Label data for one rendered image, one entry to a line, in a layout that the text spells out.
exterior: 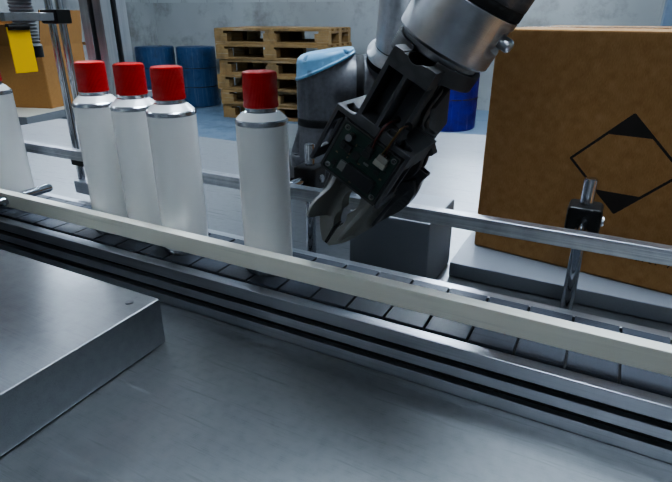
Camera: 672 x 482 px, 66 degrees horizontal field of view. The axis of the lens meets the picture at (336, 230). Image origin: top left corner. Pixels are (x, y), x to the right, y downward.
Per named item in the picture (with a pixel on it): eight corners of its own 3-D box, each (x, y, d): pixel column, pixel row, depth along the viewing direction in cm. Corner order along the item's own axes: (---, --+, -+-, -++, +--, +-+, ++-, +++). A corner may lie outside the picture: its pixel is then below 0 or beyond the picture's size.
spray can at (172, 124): (154, 250, 61) (127, 67, 53) (185, 235, 65) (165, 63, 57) (188, 259, 58) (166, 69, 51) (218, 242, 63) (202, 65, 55)
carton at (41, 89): (-52, 109, 211) (-80, 9, 197) (37, 92, 257) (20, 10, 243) (38, 113, 204) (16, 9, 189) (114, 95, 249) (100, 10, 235)
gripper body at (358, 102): (302, 161, 43) (373, 24, 36) (349, 140, 50) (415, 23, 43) (375, 218, 41) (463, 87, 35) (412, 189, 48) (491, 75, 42)
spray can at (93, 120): (86, 230, 66) (53, 62, 59) (119, 217, 71) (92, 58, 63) (115, 237, 64) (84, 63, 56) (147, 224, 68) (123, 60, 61)
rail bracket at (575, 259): (538, 356, 50) (567, 193, 44) (548, 320, 56) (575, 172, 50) (575, 366, 49) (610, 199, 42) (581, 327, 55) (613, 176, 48)
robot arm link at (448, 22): (445, -28, 41) (532, 29, 39) (415, 26, 43) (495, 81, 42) (413, -36, 35) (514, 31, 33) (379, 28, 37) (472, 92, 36)
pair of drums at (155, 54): (161, 99, 761) (154, 43, 732) (226, 102, 733) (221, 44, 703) (133, 106, 704) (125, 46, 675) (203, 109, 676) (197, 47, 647)
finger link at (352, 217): (302, 259, 48) (348, 183, 43) (332, 237, 53) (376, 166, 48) (328, 280, 48) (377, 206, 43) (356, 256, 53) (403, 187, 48)
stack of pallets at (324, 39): (217, 117, 622) (210, 27, 584) (255, 105, 711) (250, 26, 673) (330, 125, 582) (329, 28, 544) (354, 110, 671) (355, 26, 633)
